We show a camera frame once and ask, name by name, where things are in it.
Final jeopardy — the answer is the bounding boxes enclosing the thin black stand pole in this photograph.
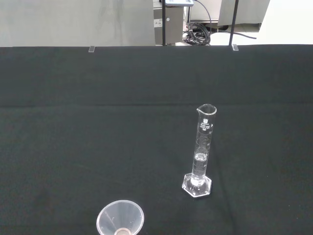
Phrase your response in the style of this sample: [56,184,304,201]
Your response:
[161,0,168,47]
[228,0,239,47]

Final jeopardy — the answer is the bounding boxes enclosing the pale board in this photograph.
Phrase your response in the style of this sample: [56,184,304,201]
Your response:
[0,0,156,47]

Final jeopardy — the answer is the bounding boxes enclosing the clear plastic funnel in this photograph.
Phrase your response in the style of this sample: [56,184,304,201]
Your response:
[96,200,145,235]

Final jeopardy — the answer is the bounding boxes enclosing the coiled black cable bundle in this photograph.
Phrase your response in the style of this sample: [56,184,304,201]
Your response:
[185,0,212,46]

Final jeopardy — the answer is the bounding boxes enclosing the thick black hose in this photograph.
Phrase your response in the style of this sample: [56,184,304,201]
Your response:
[210,25,257,40]

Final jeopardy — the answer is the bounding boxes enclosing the white cabinet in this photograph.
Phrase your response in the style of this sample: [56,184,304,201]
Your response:
[217,0,271,27]

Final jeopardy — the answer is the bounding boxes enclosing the grey metal cabinet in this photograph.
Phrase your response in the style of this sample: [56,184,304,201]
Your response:
[153,0,184,47]

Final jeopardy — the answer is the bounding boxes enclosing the grey device with screen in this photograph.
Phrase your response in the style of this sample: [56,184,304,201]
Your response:
[165,0,196,7]

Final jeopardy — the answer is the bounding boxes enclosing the black bench cloth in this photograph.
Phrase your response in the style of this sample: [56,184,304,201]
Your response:
[0,44,313,235]

